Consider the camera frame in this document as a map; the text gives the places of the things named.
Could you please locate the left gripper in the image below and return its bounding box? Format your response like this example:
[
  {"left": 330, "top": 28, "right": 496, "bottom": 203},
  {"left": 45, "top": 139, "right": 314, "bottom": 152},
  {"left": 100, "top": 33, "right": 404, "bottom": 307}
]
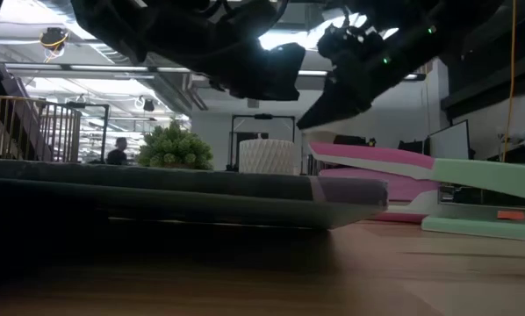
[{"left": 147, "top": 0, "right": 306, "bottom": 101}]

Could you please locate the white textured pen cup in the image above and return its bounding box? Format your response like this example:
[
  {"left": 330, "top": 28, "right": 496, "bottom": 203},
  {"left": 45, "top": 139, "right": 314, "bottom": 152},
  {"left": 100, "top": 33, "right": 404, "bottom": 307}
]
[{"left": 238, "top": 138, "right": 298, "bottom": 176}]

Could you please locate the yellow ceiling cable reel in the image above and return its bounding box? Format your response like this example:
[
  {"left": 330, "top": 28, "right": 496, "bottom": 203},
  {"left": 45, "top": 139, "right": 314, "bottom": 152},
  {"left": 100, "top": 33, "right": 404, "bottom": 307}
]
[{"left": 40, "top": 26, "right": 69, "bottom": 63}]

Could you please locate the person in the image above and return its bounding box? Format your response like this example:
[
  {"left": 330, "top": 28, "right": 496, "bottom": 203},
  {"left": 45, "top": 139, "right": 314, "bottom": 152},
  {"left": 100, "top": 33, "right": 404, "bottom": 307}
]
[{"left": 106, "top": 136, "right": 129, "bottom": 166}]

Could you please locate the black background stand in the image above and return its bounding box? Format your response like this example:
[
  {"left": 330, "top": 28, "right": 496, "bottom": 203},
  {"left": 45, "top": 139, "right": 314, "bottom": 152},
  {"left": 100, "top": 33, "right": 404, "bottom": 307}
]
[{"left": 67, "top": 101, "right": 111, "bottom": 166}]

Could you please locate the thin yellow hanging cord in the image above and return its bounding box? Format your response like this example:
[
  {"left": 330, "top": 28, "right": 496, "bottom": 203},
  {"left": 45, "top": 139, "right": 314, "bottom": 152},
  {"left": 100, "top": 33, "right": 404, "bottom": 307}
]
[{"left": 501, "top": 0, "right": 517, "bottom": 163}]

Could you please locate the pink stapler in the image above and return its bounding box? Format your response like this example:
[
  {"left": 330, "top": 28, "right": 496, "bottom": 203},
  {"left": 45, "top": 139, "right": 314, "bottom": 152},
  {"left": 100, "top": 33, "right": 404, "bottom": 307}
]
[{"left": 308, "top": 140, "right": 442, "bottom": 224}]

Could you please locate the computer monitor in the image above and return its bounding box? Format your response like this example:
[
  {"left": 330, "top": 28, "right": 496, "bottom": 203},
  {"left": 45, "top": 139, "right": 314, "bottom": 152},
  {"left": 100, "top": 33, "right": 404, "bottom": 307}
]
[{"left": 428, "top": 119, "right": 471, "bottom": 162}]

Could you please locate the green artificial succulent plant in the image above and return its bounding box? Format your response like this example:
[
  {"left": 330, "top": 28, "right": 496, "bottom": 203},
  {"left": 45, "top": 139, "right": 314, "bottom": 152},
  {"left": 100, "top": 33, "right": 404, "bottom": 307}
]
[{"left": 135, "top": 121, "right": 214, "bottom": 171}]

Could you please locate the long ceiling light strip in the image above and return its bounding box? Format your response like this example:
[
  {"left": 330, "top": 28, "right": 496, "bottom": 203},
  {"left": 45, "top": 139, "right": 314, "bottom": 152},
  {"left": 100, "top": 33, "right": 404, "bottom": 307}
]
[{"left": 0, "top": 62, "right": 427, "bottom": 83}]

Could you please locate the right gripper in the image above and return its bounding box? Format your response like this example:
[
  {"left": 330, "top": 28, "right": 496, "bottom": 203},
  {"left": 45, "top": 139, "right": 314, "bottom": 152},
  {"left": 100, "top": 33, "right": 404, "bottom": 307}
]
[{"left": 296, "top": 25, "right": 439, "bottom": 132}]

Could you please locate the mint green stapler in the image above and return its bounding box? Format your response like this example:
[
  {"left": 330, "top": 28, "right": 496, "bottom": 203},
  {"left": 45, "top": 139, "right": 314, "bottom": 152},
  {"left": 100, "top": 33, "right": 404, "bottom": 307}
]
[{"left": 421, "top": 157, "right": 525, "bottom": 243}]

